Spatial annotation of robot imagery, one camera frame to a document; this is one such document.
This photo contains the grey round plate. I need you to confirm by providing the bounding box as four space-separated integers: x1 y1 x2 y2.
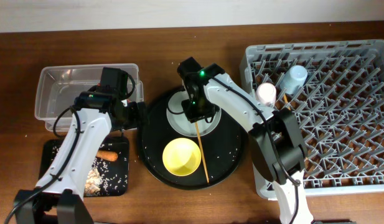
166 90 222 138

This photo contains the wooden chopstick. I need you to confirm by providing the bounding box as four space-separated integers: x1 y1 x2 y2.
194 122 210 184
283 94 291 110

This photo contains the yellow plastic bowl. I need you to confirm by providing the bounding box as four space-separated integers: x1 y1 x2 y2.
162 138 202 177

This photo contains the orange carrot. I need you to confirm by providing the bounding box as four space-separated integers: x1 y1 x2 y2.
96 150 118 162

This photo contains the pink plastic cup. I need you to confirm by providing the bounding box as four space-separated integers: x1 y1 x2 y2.
256 83 276 108

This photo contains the light blue plastic cup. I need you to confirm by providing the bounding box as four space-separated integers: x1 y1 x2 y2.
279 65 308 95

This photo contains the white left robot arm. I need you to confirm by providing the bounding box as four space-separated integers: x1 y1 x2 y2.
5 67 148 223

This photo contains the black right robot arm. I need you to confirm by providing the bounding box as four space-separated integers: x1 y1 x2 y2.
177 57 314 223

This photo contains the clear plastic waste bin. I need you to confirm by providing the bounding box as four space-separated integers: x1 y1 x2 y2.
34 63 144 131

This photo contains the grey plastic dishwasher rack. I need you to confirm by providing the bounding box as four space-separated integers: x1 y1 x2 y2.
239 39 384 196

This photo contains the round black tray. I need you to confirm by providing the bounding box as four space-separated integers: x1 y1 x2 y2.
137 87 248 190

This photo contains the black rectangular food tray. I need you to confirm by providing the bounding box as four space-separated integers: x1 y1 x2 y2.
38 137 130 197

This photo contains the food scraps and rice pile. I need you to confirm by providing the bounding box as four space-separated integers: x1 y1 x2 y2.
84 144 129 197

